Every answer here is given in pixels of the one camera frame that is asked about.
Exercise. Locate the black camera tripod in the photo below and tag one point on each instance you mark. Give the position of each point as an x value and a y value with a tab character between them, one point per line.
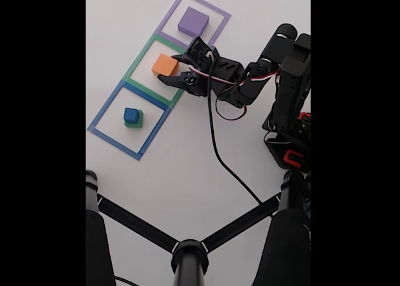
189	261

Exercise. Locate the purple block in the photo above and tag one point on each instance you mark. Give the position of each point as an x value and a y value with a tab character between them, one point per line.
193	22

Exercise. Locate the orange block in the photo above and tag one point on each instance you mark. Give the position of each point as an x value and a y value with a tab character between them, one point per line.
165	64

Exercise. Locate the red table clamp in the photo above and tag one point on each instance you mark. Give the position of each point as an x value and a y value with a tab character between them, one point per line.
287	157

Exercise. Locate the green cube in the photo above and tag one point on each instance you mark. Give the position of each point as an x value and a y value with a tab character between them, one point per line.
138	124

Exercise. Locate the purple square frame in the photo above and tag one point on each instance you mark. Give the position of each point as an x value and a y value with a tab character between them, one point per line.
215	34

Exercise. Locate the small blue cube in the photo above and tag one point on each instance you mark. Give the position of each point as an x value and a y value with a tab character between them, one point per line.
130	114

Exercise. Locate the blue square frame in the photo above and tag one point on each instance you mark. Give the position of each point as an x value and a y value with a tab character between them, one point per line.
108	106

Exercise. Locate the green square frame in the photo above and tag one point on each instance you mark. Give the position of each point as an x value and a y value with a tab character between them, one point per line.
141	58

